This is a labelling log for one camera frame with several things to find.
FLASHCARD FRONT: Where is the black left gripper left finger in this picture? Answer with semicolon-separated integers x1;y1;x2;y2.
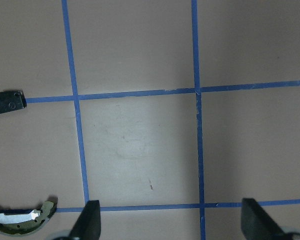
68;200;101;240

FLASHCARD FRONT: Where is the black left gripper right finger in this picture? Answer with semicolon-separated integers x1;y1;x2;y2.
241;198;290;240

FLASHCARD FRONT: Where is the olive curved brake shoe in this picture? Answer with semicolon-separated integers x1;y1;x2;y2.
0;195;58;237

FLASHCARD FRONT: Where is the white curved plastic part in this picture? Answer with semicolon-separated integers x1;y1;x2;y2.
0;209;41;224

